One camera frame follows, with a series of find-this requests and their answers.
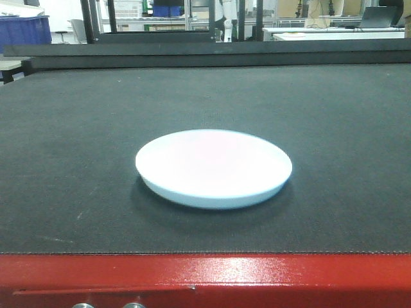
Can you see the white round plate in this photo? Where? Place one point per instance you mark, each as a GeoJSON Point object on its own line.
{"type": "Point", "coordinates": [213, 169]}

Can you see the white background table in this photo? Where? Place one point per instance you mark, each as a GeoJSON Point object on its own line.
{"type": "Point", "coordinates": [293, 34]}

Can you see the red metal cart edge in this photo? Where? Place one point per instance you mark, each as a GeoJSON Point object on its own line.
{"type": "Point", "coordinates": [206, 280]}

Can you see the grey laptop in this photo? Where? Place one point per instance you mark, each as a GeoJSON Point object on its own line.
{"type": "Point", "coordinates": [377, 17]}

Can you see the black raised table ledge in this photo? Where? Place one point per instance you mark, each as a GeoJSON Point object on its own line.
{"type": "Point", "coordinates": [237, 54]}

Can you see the blue plastic crate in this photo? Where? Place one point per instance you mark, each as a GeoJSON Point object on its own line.
{"type": "Point", "coordinates": [24, 30]}

